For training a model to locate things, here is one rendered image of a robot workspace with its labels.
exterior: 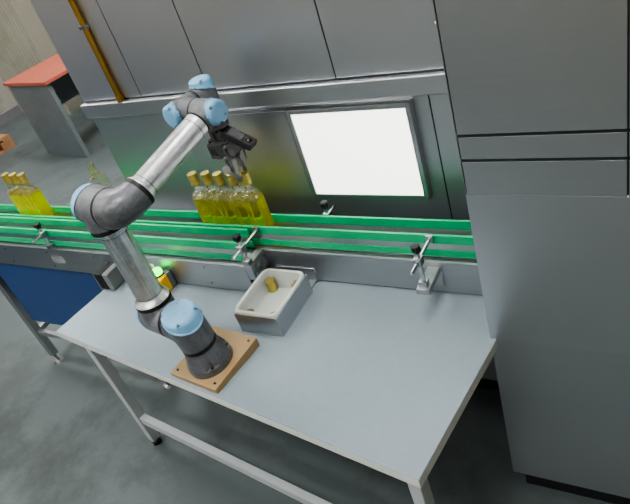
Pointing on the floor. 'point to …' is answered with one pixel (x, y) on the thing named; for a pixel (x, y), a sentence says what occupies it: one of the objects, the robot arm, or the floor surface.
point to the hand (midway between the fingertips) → (243, 175)
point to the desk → (49, 105)
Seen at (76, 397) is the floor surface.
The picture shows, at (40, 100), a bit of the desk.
